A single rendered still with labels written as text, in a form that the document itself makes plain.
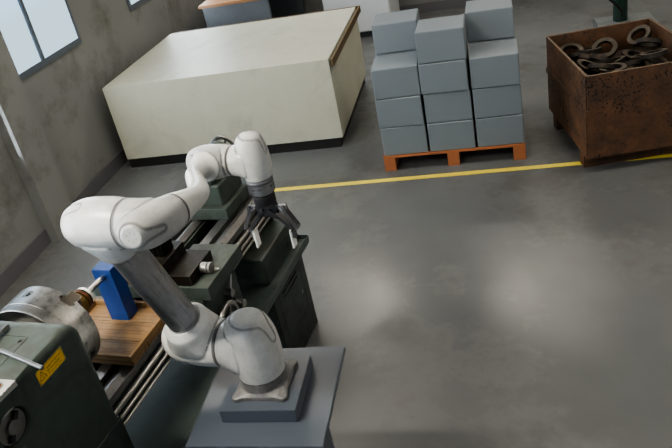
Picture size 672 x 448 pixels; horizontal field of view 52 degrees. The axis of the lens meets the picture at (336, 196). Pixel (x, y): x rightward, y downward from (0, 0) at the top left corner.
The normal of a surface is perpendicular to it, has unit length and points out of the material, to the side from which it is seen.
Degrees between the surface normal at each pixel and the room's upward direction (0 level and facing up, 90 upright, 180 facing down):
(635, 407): 0
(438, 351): 0
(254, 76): 90
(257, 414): 90
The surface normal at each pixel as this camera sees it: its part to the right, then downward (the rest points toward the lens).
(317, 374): -0.18, -0.87
